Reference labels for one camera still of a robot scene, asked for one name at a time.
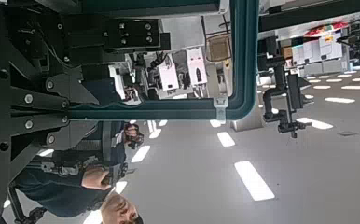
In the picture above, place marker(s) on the black bracket with screws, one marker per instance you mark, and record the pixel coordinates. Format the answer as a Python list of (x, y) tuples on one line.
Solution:
[(131, 34)]

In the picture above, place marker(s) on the white kiosk robot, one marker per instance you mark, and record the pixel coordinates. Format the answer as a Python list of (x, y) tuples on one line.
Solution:
[(168, 74), (196, 65), (116, 81)]

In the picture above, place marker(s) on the blue crate with grey rim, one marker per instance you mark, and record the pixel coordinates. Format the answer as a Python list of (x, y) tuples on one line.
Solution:
[(246, 62)]

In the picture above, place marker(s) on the tan wicker chair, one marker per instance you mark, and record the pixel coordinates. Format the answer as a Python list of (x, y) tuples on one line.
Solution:
[(218, 48)]

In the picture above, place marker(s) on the black articulated device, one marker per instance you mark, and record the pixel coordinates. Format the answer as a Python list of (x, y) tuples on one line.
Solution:
[(293, 90)]

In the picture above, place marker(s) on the red and green colourful object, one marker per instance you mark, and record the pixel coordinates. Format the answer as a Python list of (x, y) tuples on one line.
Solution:
[(324, 29)]

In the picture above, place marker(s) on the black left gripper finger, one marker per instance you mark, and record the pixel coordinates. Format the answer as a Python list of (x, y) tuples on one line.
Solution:
[(69, 90)]

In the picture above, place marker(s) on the person in dark blue clothes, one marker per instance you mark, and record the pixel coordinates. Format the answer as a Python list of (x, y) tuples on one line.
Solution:
[(60, 193)]

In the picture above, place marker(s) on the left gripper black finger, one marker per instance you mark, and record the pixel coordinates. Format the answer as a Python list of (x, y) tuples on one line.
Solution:
[(66, 135)]

